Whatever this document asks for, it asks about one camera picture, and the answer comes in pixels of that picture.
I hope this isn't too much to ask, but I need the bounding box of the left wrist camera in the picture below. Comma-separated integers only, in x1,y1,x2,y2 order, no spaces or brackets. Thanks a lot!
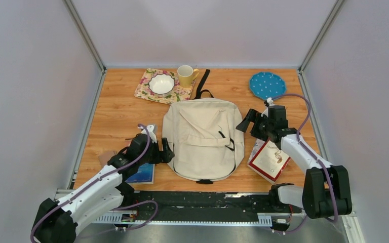
141,125,157,143

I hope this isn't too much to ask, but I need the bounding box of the beige canvas backpack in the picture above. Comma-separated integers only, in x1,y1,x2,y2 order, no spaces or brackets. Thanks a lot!
162,69,245,184

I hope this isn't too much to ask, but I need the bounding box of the blue sunset cover book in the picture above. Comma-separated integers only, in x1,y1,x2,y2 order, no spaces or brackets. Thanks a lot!
125,164,155,185

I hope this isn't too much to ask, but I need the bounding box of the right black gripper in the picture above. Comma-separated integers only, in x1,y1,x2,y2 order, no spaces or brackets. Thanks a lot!
236,109,273,142

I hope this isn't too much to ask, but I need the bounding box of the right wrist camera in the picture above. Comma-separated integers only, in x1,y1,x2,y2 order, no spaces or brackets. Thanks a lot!
261,98,275,117

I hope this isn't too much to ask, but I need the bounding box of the yellow ceramic mug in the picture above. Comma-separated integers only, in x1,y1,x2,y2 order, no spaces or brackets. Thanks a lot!
177,65,200,88

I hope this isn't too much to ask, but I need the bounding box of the floral square tray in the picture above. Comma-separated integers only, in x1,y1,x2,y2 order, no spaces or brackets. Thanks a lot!
134,68,196,105

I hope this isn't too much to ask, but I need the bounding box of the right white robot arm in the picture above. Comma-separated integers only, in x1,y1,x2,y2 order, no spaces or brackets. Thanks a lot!
236,105,353,219

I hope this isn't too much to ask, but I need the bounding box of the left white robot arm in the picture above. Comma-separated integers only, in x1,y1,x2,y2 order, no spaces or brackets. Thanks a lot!
30,133,174,242

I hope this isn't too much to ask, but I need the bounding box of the white bowl with dark rim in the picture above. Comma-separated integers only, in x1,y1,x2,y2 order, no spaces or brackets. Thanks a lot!
148,74,175,97

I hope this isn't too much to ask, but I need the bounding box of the floral patterned small book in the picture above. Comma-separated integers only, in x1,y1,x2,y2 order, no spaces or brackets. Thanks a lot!
248,139,265,162

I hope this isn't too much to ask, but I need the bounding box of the red bordered white book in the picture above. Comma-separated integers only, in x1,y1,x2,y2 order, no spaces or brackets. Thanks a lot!
247,140,290,184

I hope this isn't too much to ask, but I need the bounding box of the blue polka dot plate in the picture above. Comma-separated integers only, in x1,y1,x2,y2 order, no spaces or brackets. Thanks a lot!
249,71,287,100

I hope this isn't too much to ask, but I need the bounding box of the small brown cardboard box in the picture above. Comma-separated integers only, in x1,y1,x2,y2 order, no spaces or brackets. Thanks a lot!
98,150,117,168

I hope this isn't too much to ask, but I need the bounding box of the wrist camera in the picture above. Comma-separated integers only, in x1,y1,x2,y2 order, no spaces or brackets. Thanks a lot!
141,125,157,143
261,98,275,117

